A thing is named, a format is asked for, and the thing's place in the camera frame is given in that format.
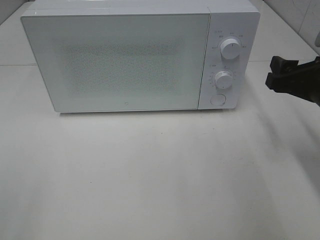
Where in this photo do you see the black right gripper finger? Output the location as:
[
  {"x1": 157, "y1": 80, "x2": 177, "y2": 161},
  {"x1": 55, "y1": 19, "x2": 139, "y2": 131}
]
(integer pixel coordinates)
[
  {"x1": 265, "y1": 73, "x2": 320, "y2": 105},
  {"x1": 270, "y1": 56, "x2": 320, "y2": 75}
]

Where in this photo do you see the white microwave knob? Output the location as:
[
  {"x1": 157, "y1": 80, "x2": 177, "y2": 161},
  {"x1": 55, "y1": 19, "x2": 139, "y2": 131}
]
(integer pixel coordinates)
[
  {"x1": 214, "y1": 70, "x2": 233, "y2": 90},
  {"x1": 219, "y1": 36, "x2": 241, "y2": 60}
]

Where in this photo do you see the white microwave oven body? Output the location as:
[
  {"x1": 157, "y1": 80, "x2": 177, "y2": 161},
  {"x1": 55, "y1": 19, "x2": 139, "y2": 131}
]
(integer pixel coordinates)
[{"x1": 20, "y1": 0, "x2": 260, "y2": 110}]

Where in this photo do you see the round door release button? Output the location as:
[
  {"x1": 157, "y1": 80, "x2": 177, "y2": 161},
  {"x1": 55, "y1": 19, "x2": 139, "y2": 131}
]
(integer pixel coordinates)
[{"x1": 210, "y1": 94, "x2": 226, "y2": 106}]

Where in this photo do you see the white microwave door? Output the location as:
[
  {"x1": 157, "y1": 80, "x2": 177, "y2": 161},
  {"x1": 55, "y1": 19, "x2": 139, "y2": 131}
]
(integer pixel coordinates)
[{"x1": 21, "y1": 14, "x2": 210, "y2": 113}]

